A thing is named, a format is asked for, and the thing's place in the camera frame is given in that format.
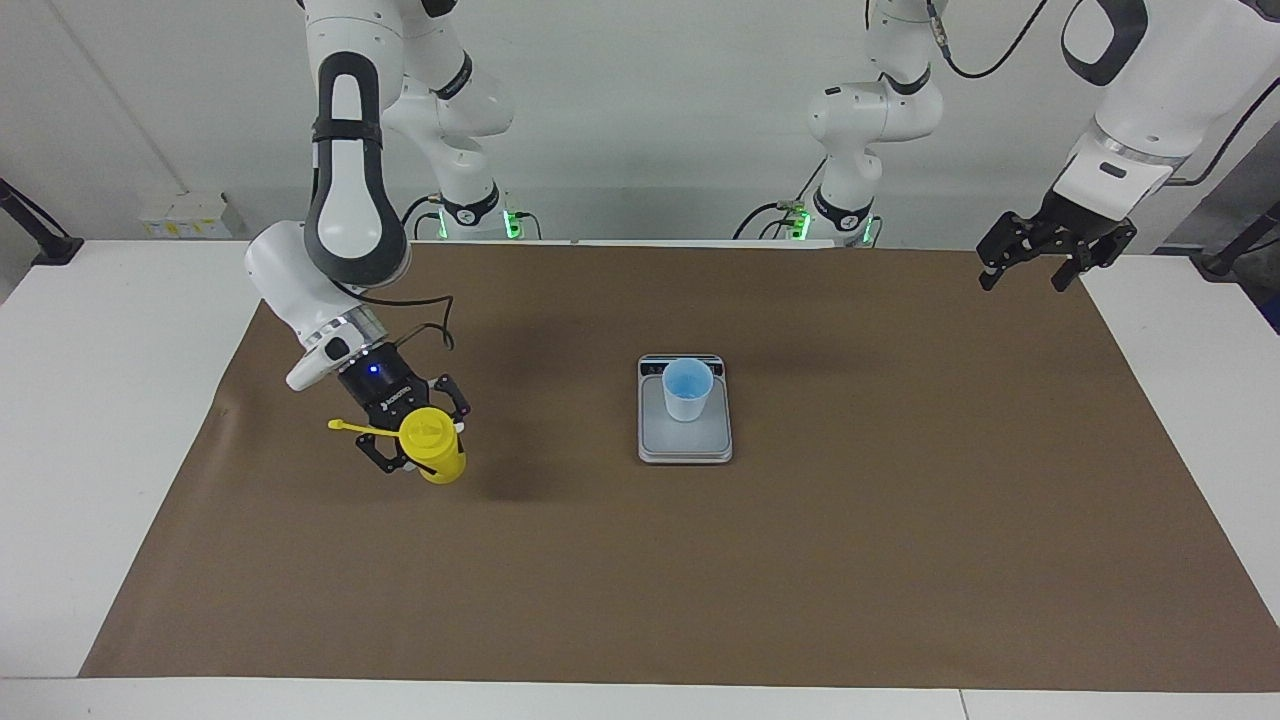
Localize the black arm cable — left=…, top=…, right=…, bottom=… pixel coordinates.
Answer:
left=925, top=0, right=1280, bottom=188
left=330, top=280, right=457, bottom=353

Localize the black left base cable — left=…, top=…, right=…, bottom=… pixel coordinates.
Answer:
left=733, top=160, right=831, bottom=241

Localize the black right base cable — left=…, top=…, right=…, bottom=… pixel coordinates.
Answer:
left=398, top=195, right=443, bottom=241

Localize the brown table mat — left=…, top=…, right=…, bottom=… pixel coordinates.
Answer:
left=78, top=240, right=1280, bottom=693

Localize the black clamp stand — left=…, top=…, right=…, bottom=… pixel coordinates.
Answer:
left=1190, top=198, right=1280, bottom=281
left=0, top=178, right=85, bottom=267

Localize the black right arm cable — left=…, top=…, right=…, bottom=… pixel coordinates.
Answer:
left=330, top=280, right=457, bottom=353

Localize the yellow squeeze bottle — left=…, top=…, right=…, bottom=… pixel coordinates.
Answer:
left=328, top=405, right=468, bottom=486

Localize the silver digital kitchen scale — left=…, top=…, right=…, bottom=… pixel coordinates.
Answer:
left=637, top=353, right=734, bottom=466

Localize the light blue plastic cup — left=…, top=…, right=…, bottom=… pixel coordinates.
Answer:
left=662, top=358, right=715, bottom=423

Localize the black base cable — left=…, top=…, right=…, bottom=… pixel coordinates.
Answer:
left=398, top=195, right=443, bottom=241
left=733, top=160, right=831, bottom=241

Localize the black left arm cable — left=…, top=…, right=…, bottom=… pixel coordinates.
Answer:
left=925, top=0, right=1280, bottom=188

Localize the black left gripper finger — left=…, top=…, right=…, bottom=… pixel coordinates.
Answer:
left=978, top=210, right=1047, bottom=293
left=1052, top=226, right=1139, bottom=293

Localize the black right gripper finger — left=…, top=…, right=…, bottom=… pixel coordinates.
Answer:
left=355, top=430, right=419, bottom=477
left=429, top=373, right=474, bottom=433

